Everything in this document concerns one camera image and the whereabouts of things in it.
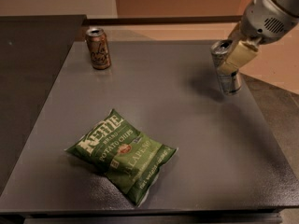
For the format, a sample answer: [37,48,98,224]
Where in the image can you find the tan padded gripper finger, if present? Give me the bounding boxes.
[218,40,259,75]

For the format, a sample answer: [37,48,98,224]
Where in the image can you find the silver blue redbull can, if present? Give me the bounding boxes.
[210,39,241,95]

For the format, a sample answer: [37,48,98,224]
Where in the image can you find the brown LaCroix soda can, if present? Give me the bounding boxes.
[85,28,111,70]

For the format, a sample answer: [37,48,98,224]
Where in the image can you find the dark side table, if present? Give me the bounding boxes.
[0,15,86,193]

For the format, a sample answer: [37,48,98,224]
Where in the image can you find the green Kettle chips bag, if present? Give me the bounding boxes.
[66,110,176,206]

